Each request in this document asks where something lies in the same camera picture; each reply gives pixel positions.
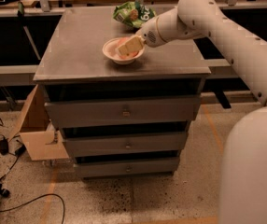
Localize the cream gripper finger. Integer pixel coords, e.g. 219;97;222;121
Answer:
116;35;145;56

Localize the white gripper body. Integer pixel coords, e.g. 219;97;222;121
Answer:
136;18;160;48

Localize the red apple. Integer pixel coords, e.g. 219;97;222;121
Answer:
116;36;140;59

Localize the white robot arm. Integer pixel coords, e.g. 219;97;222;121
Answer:
116;0;267;224

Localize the white paper bowl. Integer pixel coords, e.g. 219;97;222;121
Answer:
103;37;145;65

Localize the green chip bag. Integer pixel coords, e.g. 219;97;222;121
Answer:
113;2;156;29

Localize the grey drawer cabinet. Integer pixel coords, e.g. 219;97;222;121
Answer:
34;7;210;165

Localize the top grey drawer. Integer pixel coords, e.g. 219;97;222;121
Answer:
45;96;200;128

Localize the grey drawer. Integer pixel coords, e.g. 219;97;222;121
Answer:
74;157;179;178
63;132;188;157
45;96;200;128

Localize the middle grey drawer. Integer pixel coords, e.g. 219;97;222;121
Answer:
63;132;188;157

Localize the bottom grey drawer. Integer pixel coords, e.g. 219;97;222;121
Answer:
74;157;179;178

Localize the open cardboard box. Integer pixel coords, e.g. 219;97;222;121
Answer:
8;85;68;161

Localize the black power adapter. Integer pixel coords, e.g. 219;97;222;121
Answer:
0;139;8;155

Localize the grey metal rail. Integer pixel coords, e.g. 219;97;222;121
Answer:
0;65;37;87

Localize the black floor cable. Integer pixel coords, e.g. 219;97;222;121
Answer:
0;193;66;224

